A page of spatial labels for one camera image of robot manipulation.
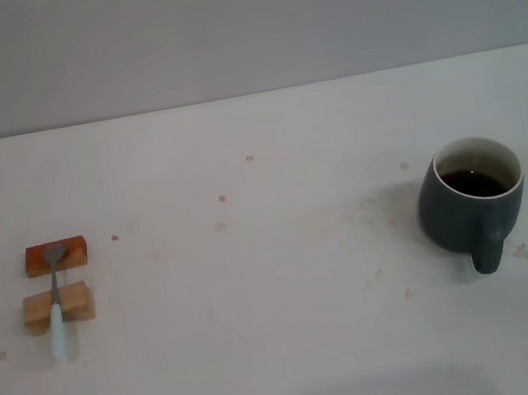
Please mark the dark grey ceramic coffee cup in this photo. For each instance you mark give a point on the dark grey ceramic coffee cup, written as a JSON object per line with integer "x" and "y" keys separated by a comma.
{"x": 450, "y": 222}

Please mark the reddish brown wooden block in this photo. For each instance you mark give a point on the reddish brown wooden block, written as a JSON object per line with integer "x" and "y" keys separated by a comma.
{"x": 77, "y": 250}

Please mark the light wooden block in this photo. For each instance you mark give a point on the light wooden block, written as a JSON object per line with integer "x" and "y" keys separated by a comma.
{"x": 76, "y": 302}

